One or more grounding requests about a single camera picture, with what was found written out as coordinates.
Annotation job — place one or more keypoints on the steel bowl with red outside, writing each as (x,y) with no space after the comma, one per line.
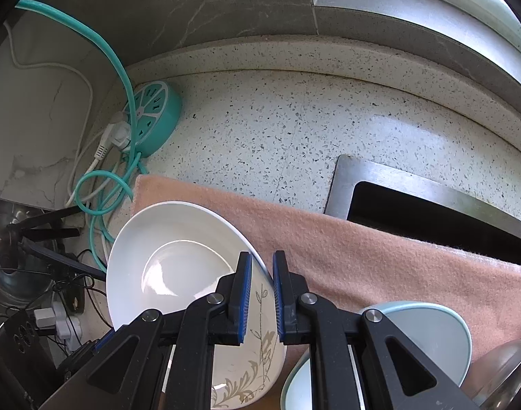
(503,371)

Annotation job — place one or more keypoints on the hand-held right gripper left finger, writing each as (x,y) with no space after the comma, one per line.
(244,294)

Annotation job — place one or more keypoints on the light blue bowl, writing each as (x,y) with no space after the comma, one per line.
(422,329)

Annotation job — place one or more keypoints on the white plug adapters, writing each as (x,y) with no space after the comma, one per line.
(57,316)

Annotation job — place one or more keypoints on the steel sink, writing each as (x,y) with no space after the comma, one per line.
(414,205)

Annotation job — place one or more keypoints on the round teal power strip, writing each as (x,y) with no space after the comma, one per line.
(155,115)

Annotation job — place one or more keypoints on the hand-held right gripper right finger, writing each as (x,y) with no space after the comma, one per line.
(278,294)

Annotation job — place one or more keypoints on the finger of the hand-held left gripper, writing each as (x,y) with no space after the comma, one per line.
(83,352)

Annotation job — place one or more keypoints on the black tripod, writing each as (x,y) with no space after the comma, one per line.
(42,230)

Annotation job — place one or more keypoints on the white plate with leaf print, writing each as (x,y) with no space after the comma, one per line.
(170,264)

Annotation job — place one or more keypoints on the pink cloth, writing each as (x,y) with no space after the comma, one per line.
(371,256)

